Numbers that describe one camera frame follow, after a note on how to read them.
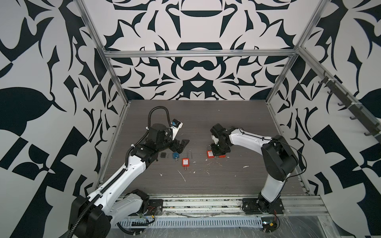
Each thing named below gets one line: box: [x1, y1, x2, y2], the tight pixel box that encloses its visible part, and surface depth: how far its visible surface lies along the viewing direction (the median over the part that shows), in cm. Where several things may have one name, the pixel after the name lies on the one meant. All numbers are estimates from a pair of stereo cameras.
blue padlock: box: [172, 152, 180, 162], surface depth 93 cm
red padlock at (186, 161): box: [182, 149, 193, 172], surface depth 89 cm
